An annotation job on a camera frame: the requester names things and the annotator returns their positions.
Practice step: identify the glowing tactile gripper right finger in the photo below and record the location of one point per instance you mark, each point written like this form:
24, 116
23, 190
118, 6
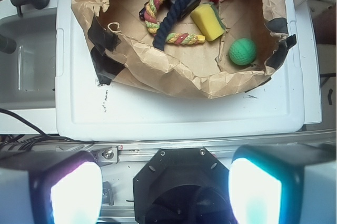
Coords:
284, 183

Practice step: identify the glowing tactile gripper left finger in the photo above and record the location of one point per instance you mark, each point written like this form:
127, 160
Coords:
50, 187

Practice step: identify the yellow sponge with green side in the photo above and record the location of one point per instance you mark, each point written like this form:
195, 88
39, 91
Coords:
207, 19

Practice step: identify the white plastic bin lid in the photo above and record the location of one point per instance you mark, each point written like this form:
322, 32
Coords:
86, 110

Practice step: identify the clear plastic container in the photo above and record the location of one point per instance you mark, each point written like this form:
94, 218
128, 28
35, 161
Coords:
28, 74

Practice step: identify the green dimpled foam ball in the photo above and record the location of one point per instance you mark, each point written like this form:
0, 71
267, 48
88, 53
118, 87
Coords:
243, 52

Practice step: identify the crumpled brown paper bag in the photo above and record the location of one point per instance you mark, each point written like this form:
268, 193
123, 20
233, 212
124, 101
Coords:
122, 49

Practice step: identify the black octagonal mount plate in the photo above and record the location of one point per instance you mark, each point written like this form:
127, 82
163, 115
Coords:
182, 186

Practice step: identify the aluminium extrusion rail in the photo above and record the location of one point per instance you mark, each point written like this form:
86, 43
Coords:
142, 151

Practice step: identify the multicolour braided rope toy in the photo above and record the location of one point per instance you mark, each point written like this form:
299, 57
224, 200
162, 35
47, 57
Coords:
162, 31

